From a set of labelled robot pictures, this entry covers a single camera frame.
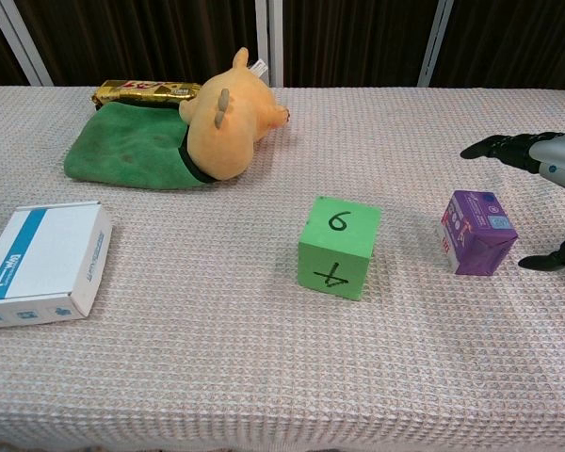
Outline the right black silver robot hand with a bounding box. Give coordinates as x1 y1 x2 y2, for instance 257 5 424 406
460 132 565 270

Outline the purple small carton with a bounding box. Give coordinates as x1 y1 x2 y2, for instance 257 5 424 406
435 189 519 277

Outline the green numbered foam cube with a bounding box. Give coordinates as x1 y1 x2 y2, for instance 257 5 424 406
297 195 382 302

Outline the pink waffle weave tablecloth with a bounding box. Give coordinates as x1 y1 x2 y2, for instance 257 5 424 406
0 84 565 452

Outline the orange plush toy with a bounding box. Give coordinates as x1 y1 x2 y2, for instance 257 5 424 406
177 47 292 182

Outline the gold snack bar wrapper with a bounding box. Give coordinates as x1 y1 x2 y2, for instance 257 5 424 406
91 79 203 107

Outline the green towel cloth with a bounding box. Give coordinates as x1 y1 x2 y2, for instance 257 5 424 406
63 103 217 191

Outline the dark brown curtain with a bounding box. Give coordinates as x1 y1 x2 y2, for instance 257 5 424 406
0 0 565 89

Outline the white blue cardboard box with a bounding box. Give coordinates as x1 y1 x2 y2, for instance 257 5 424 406
0 201 114 330

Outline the white metal frame post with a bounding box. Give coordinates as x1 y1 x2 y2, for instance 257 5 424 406
0 0 55 88
255 0 284 88
416 0 455 88

